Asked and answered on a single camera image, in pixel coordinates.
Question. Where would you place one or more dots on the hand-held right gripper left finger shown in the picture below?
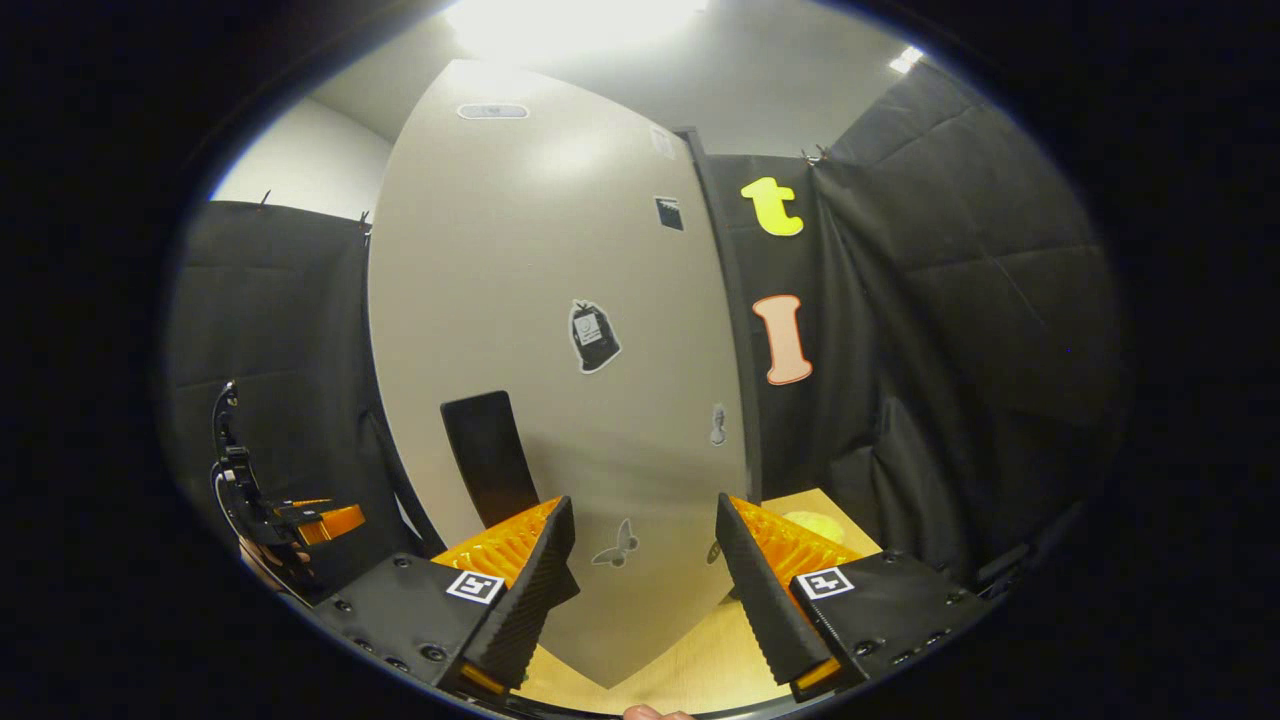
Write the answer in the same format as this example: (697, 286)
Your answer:
(530, 600)

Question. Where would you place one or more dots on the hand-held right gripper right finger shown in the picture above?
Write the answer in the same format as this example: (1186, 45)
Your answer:
(760, 610)

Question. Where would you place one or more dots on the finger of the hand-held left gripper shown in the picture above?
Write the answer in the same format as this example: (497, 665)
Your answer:
(335, 522)

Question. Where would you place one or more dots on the dark grey cabinet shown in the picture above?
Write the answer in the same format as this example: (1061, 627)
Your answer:
(735, 330)

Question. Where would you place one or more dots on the beige cabinet door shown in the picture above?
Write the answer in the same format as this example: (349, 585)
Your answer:
(520, 250)

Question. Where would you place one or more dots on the yellow plush toy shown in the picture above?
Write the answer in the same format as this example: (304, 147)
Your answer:
(815, 525)

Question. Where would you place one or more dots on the black backdrop cloth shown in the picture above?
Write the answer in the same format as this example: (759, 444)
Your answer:
(950, 300)

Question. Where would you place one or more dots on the large ceiling light panel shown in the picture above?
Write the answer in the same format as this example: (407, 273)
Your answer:
(570, 20)

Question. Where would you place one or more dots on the small ceiling light panel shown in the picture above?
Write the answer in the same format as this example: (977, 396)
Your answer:
(906, 60)

